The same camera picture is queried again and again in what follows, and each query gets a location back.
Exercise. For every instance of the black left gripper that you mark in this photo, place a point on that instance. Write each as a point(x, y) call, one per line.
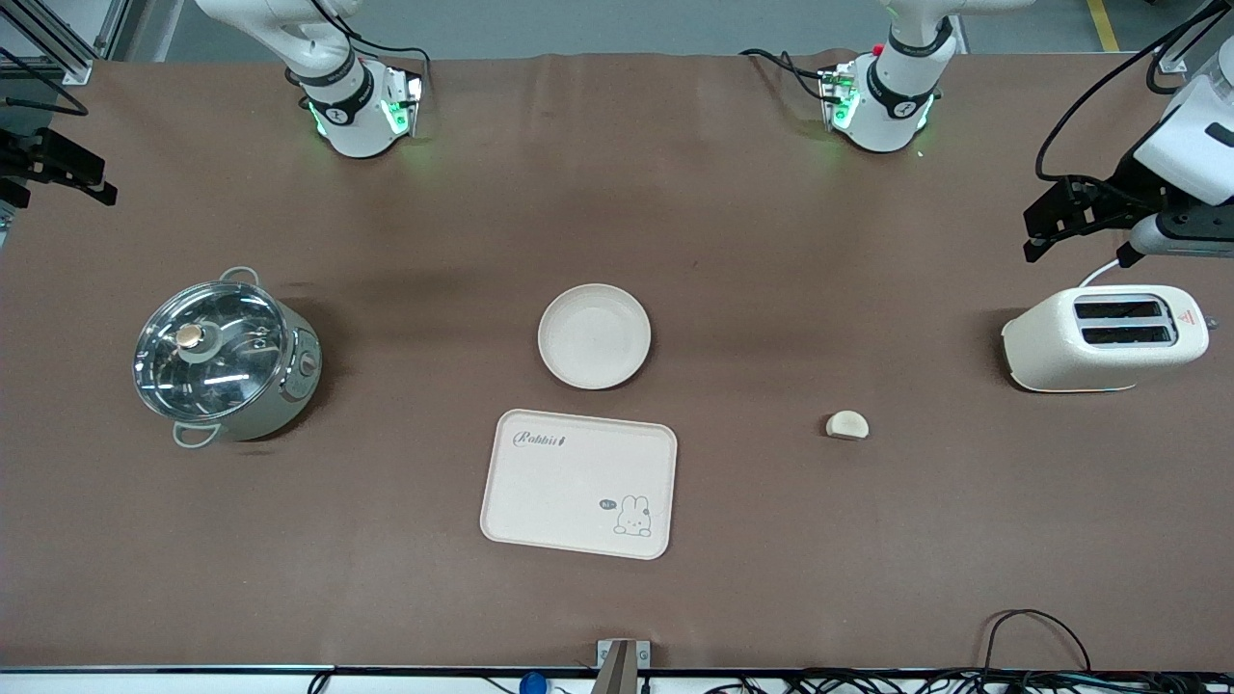
point(1121, 190)

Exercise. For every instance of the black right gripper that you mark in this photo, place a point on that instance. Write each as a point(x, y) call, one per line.
point(21, 159)

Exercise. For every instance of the white foam cylinder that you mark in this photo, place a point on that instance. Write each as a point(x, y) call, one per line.
point(847, 424)

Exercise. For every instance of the round cream plate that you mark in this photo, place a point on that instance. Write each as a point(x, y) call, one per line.
point(594, 337)

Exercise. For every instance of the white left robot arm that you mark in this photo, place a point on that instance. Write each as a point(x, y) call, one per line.
point(887, 106)

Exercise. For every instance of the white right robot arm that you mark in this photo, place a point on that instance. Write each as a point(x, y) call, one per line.
point(357, 116)

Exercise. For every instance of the cream rabbit print tray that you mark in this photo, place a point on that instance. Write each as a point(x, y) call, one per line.
point(569, 482)

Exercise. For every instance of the cream two-slot toaster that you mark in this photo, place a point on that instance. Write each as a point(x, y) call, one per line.
point(1060, 347)

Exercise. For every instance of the glass pot lid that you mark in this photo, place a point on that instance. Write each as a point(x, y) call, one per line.
point(217, 352)

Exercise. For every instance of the grey green cooking pot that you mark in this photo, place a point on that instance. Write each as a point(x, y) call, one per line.
point(289, 390)

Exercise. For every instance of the brown table mat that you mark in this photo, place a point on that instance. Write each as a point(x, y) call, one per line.
point(868, 559)

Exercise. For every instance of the blue round cap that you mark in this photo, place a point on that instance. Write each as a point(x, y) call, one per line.
point(532, 683)

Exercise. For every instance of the aluminium frame profile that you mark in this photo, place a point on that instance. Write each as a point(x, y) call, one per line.
point(67, 34)

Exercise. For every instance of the grey metal camera bracket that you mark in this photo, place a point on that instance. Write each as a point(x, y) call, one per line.
point(622, 660)

